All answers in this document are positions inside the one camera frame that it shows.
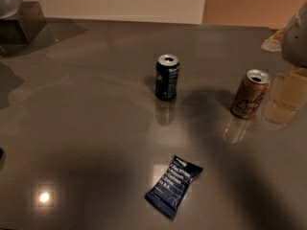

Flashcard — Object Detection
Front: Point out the dark wooden block stand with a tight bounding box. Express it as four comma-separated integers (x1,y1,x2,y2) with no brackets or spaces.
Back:
0,2,47,44

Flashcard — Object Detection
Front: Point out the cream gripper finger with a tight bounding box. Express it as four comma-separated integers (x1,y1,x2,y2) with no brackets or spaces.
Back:
261,29,285,52

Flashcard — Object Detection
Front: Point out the dark blue rxbar wrapper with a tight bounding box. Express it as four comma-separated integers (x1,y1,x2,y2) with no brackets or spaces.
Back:
145,156,202,219

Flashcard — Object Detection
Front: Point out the dark blue soda can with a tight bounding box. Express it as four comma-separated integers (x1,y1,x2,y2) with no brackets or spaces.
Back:
155,54,180,101

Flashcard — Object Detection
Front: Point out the orange soda can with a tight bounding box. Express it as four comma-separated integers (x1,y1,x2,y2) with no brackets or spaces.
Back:
231,69,271,119

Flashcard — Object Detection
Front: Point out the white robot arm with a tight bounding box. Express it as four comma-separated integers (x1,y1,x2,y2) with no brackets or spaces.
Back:
261,2,307,68

